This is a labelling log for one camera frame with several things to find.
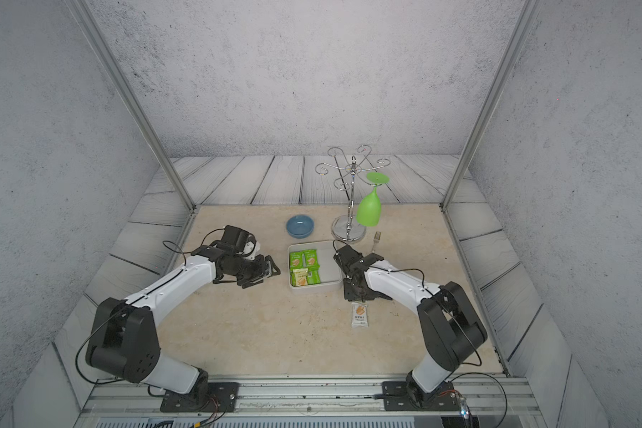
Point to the white cookie packet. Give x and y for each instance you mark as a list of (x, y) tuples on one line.
[(359, 315)]

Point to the green plastic wine glass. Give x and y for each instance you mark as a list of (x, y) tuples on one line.
[(370, 208)]

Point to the blue ceramic bowl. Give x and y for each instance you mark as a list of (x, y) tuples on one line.
[(300, 226)]

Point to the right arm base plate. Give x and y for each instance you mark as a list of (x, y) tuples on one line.
[(407, 396)]

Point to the aluminium frame rail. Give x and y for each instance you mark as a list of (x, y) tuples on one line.
[(313, 401)]

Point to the chrome wine glass rack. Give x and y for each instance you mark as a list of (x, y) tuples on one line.
[(346, 227)]

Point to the green cookie packet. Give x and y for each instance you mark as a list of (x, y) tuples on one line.
[(297, 260)]

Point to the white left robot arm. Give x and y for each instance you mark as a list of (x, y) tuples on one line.
[(124, 342)]

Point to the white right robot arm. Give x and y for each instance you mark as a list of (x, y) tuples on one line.
[(451, 327)]

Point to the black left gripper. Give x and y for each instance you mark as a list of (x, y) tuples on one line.
[(261, 270)]

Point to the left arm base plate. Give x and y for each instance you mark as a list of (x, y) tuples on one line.
[(206, 397)]

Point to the silver fork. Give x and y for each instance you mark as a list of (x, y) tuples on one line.
[(376, 241)]

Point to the white plastic storage box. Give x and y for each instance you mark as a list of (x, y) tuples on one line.
[(330, 273)]

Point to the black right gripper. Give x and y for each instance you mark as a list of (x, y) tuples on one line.
[(349, 295)]

